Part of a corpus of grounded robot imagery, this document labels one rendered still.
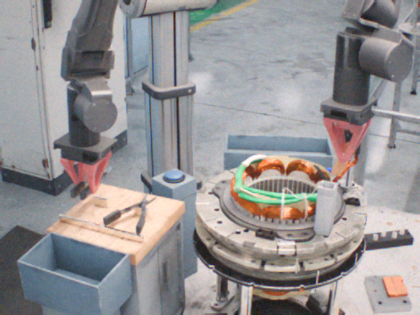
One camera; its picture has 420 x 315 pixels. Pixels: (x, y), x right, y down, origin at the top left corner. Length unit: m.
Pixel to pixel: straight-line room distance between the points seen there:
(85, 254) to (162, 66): 0.54
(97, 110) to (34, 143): 2.46
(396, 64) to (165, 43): 0.70
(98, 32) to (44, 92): 2.29
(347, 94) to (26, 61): 2.50
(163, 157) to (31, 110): 1.89
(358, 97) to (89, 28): 0.43
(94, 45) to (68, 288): 0.40
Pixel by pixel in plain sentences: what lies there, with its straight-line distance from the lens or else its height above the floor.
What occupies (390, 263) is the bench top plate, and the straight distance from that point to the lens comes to 1.57.
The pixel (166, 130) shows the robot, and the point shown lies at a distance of 1.50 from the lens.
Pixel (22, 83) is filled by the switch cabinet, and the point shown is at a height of 0.66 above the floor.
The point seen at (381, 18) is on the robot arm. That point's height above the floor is 1.47.
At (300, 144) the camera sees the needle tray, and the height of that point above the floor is 1.04.
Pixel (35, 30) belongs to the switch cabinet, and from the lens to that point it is 3.17.
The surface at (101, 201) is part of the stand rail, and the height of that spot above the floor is 1.08.
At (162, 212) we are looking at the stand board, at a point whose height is 1.07.
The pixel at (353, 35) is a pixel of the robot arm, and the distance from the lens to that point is 0.92.
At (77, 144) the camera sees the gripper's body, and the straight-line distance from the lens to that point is 1.07.
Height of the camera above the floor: 1.66
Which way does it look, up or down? 26 degrees down
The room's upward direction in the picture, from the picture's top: straight up
